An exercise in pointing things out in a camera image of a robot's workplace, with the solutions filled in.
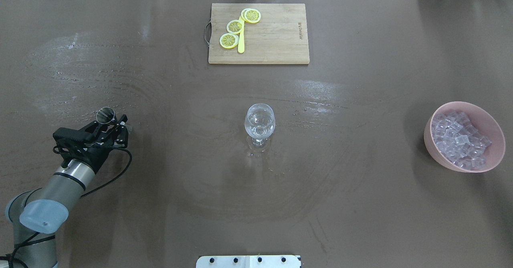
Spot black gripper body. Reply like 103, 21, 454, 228
64, 138, 113, 173

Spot steel double jigger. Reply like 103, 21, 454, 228
96, 106, 133, 135

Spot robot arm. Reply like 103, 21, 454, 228
1, 107, 133, 268

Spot clear wine glass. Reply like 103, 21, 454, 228
245, 103, 276, 147

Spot yellow plastic knife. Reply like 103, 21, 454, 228
237, 16, 246, 54

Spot middle lemon slice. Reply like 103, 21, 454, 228
226, 19, 245, 35

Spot bottom lemon slice far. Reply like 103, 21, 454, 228
240, 8, 250, 21

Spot top lemon slice far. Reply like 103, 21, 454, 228
246, 8, 261, 23

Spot bamboo cutting board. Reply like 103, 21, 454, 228
208, 3, 310, 65

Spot pink bowl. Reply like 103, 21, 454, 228
424, 101, 506, 173

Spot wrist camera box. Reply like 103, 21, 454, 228
53, 127, 93, 154

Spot lemon slice near handle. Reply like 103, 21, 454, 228
219, 33, 239, 49

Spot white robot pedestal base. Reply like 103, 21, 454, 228
196, 255, 302, 268

